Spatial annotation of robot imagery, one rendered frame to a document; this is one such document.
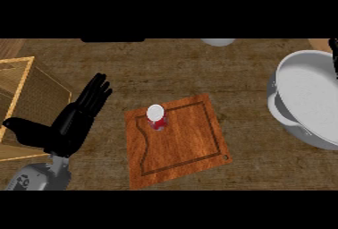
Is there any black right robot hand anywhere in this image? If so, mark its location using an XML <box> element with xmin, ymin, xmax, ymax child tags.
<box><xmin>328</xmin><ymin>38</ymin><xmax>338</xmax><ymax>79</ymax></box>

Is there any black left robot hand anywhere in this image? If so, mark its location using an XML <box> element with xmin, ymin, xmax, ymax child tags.
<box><xmin>2</xmin><ymin>72</ymin><xmax>114</xmax><ymax>158</ymax></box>

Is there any large grey pot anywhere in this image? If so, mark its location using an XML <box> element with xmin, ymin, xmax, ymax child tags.
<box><xmin>266</xmin><ymin>49</ymin><xmax>338</xmax><ymax>151</ymax></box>

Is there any red can with white lid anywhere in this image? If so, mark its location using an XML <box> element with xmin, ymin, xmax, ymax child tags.
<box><xmin>145</xmin><ymin>104</ymin><xmax>170</xmax><ymax>132</ymax></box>

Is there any brown wooden cutting board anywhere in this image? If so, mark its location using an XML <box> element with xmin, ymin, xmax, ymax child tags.
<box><xmin>123</xmin><ymin>93</ymin><xmax>234</xmax><ymax>191</ymax></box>

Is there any wicker basket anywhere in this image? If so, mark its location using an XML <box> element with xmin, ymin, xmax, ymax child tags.
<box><xmin>0</xmin><ymin>55</ymin><xmax>74</xmax><ymax>163</ymax></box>

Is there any pale grey round object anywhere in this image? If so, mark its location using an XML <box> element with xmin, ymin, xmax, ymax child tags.
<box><xmin>200</xmin><ymin>38</ymin><xmax>237</xmax><ymax>47</ymax></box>

